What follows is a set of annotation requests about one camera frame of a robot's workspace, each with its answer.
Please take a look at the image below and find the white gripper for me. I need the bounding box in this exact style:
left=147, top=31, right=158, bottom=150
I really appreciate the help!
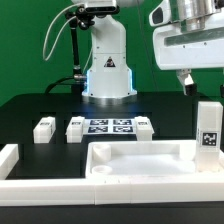
left=153, top=25, right=224, bottom=98

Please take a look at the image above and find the white desk top tray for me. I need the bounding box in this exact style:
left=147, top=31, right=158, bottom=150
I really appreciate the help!
left=85, top=140, right=196, bottom=178

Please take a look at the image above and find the white left fence bar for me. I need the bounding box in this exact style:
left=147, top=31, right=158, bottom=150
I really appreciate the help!
left=0, top=144, right=19, bottom=180

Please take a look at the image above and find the white fence bar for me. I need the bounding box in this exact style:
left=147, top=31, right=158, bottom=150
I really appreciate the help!
left=0, top=175, right=224, bottom=206
left=0, top=144, right=19, bottom=180

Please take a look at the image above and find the white front fence bar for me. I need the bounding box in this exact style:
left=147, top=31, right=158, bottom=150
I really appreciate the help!
left=0, top=175, right=224, bottom=206

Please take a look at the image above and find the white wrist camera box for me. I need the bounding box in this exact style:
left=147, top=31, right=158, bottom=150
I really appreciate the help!
left=149, top=0, right=172, bottom=27

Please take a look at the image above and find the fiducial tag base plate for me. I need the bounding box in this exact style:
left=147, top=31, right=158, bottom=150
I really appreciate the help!
left=83, top=119, right=136, bottom=135

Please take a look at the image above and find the black camera on pole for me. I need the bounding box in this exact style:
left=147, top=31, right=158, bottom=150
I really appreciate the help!
left=78, top=0, right=119, bottom=14

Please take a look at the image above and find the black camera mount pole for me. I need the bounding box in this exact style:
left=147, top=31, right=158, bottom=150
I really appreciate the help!
left=65, top=11, right=84, bottom=94

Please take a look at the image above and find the grey looped cable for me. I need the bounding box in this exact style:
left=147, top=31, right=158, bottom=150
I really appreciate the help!
left=42, top=3, right=81, bottom=62

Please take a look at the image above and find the black cable on table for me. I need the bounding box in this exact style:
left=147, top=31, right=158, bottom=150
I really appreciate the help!
left=44, top=76, right=78, bottom=94

